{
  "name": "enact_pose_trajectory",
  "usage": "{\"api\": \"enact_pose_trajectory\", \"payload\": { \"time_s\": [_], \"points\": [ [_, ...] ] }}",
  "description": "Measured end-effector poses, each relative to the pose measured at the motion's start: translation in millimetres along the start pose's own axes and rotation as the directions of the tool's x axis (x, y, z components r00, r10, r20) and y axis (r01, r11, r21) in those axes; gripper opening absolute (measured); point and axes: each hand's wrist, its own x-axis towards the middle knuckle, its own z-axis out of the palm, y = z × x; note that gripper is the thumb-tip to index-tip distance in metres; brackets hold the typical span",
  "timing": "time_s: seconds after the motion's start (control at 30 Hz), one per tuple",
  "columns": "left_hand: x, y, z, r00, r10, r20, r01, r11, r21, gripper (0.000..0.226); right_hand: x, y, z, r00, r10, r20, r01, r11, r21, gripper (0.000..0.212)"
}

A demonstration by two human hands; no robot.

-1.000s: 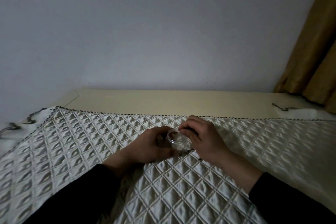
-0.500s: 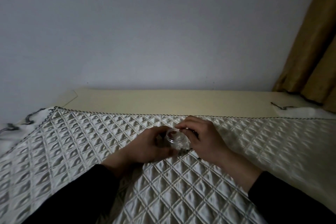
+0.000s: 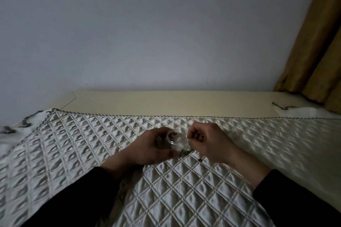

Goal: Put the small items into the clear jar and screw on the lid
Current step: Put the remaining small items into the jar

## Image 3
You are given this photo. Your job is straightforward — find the person's left hand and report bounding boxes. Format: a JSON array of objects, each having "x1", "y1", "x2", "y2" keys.
[{"x1": 124, "y1": 127, "x2": 178, "y2": 167}]

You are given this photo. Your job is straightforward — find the person's right hand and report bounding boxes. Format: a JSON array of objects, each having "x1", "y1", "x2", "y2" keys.
[{"x1": 187, "y1": 122, "x2": 240, "y2": 167}]

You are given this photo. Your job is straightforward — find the transparent small jar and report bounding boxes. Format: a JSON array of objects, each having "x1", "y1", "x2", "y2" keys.
[{"x1": 166, "y1": 129, "x2": 187, "y2": 152}]

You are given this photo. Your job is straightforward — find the person's right forearm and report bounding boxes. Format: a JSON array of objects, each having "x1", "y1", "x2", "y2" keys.
[{"x1": 228, "y1": 148, "x2": 341, "y2": 227}]

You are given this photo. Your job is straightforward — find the person's left forearm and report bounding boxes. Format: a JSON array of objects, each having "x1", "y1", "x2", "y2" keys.
[{"x1": 21, "y1": 151, "x2": 139, "y2": 227}]

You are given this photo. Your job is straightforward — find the white quilted cloth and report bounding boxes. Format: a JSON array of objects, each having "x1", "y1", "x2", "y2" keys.
[{"x1": 0, "y1": 108, "x2": 341, "y2": 227}]

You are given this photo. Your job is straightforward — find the plain white fabric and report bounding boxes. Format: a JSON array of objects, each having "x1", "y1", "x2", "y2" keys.
[{"x1": 271, "y1": 101, "x2": 341, "y2": 120}]

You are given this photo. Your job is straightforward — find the white fabric with dark pattern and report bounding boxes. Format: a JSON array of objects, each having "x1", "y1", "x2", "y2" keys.
[{"x1": 0, "y1": 109, "x2": 53, "y2": 156}]

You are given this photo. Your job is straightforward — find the mustard yellow curtain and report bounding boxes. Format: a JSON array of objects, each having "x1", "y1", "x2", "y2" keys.
[{"x1": 274, "y1": 0, "x2": 341, "y2": 115}]

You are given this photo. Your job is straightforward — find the dark cord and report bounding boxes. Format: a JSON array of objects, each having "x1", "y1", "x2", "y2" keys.
[{"x1": 271, "y1": 101, "x2": 298, "y2": 110}]

